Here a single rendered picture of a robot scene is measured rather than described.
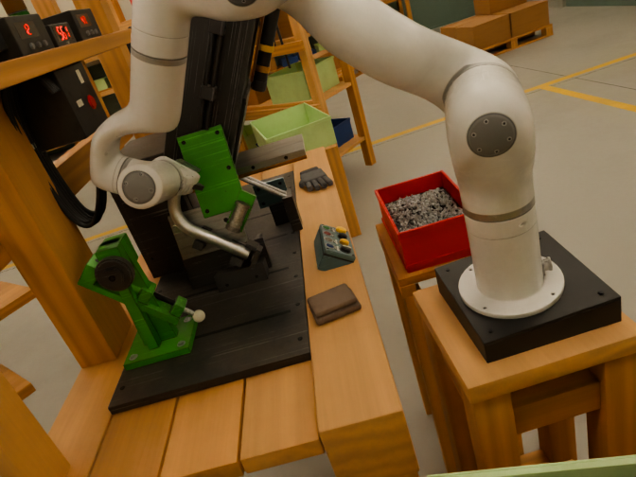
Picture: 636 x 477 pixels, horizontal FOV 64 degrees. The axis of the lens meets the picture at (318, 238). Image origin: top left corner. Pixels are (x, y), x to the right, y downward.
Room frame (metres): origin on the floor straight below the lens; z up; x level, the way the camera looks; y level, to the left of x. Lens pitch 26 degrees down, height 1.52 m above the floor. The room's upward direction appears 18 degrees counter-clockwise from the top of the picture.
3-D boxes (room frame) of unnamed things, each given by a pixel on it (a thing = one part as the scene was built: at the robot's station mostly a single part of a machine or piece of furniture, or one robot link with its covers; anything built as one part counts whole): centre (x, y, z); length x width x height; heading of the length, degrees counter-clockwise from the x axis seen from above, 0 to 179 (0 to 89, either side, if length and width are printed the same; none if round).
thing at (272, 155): (1.43, 0.15, 1.11); 0.39 x 0.16 x 0.03; 86
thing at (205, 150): (1.28, 0.20, 1.17); 0.13 x 0.12 x 0.20; 176
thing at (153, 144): (1.47, 0.39, 1.07); 0.30 x 0.18 x 0.34; 176
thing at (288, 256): (1.35, 0.26, 0.89); 1.10 x 0.42 x 0.02; 176
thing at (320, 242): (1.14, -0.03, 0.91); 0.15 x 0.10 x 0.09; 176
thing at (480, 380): (0.79, -0.32, 0.83); 0.32 x 0.32 x 0.04; 0
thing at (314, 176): (1.69, -0.05, 0.91); 0.20 x 0.11 x 0.03; 6
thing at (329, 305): (0.91, 0.01, 0.91); 0.10 x 0.08 x 0.03; 97
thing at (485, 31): (7.01, -3.12, 0.37); 1.20 x 0.80 x 0.74; 101
